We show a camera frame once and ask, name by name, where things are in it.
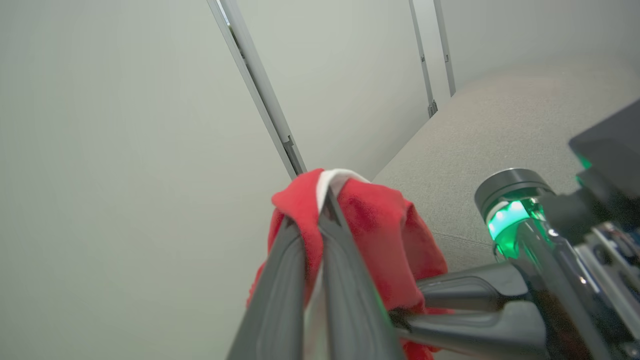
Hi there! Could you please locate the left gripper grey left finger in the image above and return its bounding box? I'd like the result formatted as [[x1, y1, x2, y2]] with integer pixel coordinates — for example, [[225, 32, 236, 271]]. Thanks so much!
[[227, 219, 307, 360]]

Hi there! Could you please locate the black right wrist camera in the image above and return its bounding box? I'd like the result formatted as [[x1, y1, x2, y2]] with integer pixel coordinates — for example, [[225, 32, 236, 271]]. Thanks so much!
[[569, 97, 640, 201]]

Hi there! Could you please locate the wide white partition panel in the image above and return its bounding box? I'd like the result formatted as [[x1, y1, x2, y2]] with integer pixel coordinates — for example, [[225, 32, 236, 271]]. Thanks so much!
[[0, 0, 301, 360]]

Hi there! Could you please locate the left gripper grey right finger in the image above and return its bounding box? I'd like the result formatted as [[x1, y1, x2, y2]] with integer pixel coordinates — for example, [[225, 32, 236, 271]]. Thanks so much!
[[319, 191, 405, 360]]

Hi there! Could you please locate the white partition panel behind sofa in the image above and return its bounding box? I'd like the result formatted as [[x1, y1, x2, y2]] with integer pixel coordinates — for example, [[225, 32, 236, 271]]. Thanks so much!
[[220, 0, 436, 181]]

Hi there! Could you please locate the red clothing with white trim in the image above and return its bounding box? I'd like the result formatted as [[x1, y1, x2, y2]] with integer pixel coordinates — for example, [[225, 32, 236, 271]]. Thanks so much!
[[246, 168, 453, 360]]

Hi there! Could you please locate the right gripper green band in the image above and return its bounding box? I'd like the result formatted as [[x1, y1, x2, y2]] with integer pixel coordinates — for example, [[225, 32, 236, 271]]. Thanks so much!
[[395, 168, 640, 360]]

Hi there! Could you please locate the grey fabric sofa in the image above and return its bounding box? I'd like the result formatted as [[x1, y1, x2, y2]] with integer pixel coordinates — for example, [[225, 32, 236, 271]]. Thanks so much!
[[372, 62, 640, 273]]

